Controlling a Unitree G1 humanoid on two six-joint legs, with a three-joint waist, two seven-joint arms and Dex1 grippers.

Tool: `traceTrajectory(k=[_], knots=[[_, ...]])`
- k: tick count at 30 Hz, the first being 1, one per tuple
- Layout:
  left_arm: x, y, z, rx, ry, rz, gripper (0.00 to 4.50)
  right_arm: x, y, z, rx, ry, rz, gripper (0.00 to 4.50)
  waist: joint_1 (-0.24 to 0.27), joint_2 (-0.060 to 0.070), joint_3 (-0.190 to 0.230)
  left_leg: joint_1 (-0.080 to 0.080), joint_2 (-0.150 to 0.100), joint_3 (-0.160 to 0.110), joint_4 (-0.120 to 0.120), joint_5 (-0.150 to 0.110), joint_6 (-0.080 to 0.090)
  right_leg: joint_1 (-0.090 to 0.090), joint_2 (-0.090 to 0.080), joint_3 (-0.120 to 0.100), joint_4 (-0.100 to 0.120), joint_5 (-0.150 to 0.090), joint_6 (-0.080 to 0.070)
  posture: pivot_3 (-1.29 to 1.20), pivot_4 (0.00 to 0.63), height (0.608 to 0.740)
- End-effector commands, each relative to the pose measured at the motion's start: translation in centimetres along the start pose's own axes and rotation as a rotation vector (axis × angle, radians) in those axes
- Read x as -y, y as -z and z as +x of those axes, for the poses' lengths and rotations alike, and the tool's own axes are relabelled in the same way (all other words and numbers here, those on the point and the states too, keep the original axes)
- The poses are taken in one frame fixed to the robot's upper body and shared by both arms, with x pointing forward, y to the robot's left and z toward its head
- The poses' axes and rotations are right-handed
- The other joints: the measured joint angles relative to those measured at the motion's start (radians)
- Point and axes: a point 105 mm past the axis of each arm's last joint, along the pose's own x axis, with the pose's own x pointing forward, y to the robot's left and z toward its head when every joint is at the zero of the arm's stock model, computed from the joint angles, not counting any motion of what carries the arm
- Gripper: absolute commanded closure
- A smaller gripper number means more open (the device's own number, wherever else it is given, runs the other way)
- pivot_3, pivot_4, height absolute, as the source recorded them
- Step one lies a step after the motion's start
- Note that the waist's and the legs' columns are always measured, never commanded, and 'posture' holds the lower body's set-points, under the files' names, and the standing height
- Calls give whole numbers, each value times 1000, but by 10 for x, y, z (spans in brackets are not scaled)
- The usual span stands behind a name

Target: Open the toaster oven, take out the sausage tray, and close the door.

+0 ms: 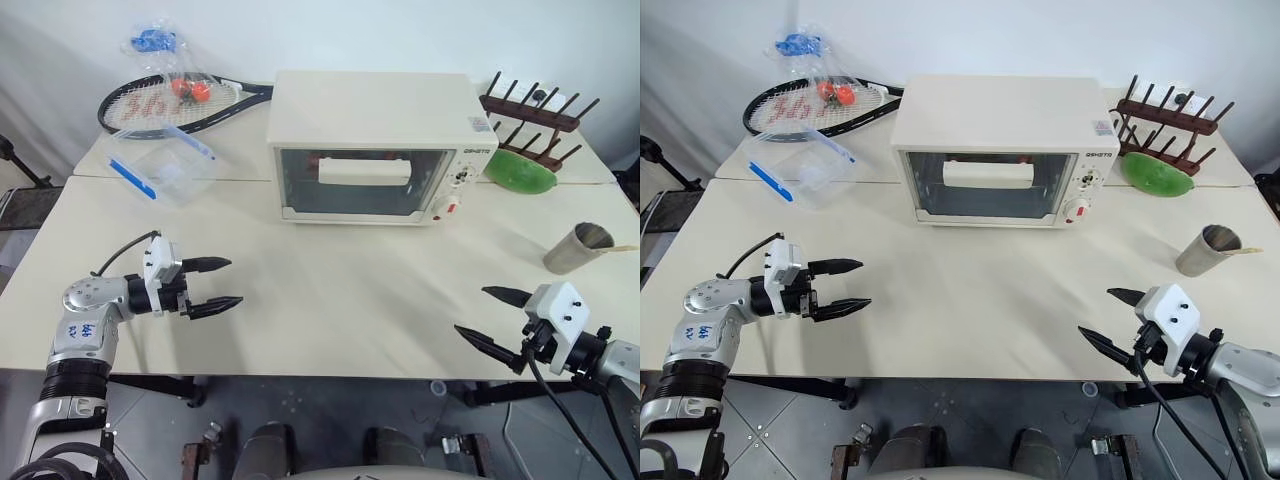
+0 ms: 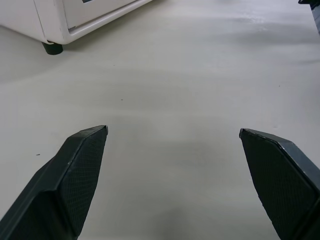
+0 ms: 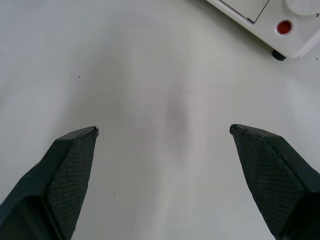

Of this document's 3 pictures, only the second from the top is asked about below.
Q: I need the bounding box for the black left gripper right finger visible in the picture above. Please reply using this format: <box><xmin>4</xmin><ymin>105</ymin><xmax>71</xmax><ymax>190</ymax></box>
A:
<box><xmin>239</xmin><ymin>128</ymin><xmax>320</xmax><ymax>240</ymax></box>

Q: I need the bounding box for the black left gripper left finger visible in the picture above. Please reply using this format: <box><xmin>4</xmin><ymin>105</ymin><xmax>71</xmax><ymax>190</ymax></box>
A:
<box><xmin>0</xmin><ymin>125</ymin><xmax>109</xmax><ymax>240</ymax></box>

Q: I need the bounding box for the black rubber foot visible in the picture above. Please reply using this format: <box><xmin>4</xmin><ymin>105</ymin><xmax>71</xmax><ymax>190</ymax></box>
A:
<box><xmin>42</xmin><ymin>41</ymin><xmax>65</xmax><ymax>56</ymax></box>

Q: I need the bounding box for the white appliance with black foot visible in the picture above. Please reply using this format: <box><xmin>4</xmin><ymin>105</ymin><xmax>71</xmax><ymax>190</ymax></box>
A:
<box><xmin>0</xmin><ymin>0</ymin><xmax>153</xmax><ymax>45</ymax></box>

